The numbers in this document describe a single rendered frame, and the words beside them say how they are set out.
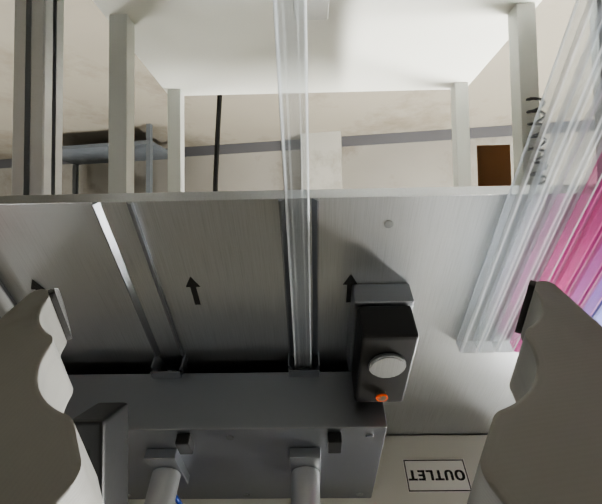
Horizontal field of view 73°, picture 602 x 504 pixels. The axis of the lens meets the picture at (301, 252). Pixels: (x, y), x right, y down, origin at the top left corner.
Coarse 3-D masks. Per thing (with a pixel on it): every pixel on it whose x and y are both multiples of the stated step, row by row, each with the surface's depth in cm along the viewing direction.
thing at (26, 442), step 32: (0, 320) 10; (32, 320) 10; (64, 320) 11; (0, 352) 9; (32, 352) 9; (0, 384) 8; (32, 384) 8; (64, 384) 9; (0, 416) 7; (32, 416) 7; (64, 416) 7; (0, 448) 7; (32, 448) 7; (64, 448) 7; (0, 480) 6; (32, 480) 6; (64, 480) 6; (96, 480) 7
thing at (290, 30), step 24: (288, 0) 16; (288, 24) 17; (288, 48) 18; (288, 72) 18; (288, 96) 19; (288, 120) 20; (288, 144) 20; (288, 168) 21; (288, 192) 22; (288, 216) 23; (288, 240) 24; (288, 264) 26
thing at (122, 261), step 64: (192, 192) 24; (256, 192) 24; (320, 192) 24; (384, 192) 24; (448, 192) 24; (0, 256) 27; (64, 256) 27; (128, 256) 27; (192, 256) 27; (256, 256) 27; (320, 256) 27; (384, 256) 27; (448, 256) 26; (128, 320) 31; (192, 320) 31; (256, 320) 31; (320, 320) 31; (448, 320) 31; (448, 384) 36
